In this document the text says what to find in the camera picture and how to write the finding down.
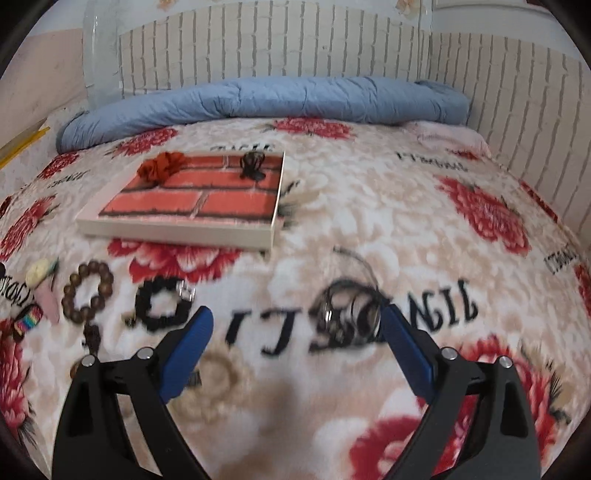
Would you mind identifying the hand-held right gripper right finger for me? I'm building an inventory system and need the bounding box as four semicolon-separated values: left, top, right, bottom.
379;305;542;480

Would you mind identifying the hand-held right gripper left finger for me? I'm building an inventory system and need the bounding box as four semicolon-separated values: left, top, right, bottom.
52;305;215;480

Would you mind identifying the black bead bracelet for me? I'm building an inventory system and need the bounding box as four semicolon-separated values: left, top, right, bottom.
124;278;197;333

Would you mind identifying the silver metal bracelet watch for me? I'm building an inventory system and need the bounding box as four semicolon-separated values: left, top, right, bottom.
318;247;384;347

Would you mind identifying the brown wooden bead bracelet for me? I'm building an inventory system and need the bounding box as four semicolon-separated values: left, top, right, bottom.
61;260;115;356

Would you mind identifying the brick pattern tray box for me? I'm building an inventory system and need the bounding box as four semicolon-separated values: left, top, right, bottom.
76;150;286;251

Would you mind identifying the floral printed blanket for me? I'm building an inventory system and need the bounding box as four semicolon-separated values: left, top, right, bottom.
0;113;591;480

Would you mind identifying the pink hair clip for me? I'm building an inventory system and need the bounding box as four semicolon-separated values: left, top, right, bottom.
41;286;61;324

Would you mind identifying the black rainbow striped hair clip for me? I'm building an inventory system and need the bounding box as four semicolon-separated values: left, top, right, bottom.
13;305;44;335

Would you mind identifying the pineapple plush hair clip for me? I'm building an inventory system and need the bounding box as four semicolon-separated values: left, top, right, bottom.
25;258;61;289

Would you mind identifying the rust red scrunchie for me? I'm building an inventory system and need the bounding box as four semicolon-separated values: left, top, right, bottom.
137;152;188;184

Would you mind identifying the pink pillow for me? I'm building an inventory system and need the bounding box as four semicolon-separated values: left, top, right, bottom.
406;121;490;155

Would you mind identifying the blue quilt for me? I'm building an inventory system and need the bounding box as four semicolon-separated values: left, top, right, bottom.
56;76;472;153

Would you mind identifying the yellow stick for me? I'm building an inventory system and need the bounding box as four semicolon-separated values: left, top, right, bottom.
0;127;51;169

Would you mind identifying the clear plastic object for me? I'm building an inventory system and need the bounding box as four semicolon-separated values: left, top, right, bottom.
82;0;123;112

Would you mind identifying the small black hair tie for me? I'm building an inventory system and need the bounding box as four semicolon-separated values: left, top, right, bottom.
239;150;266;182

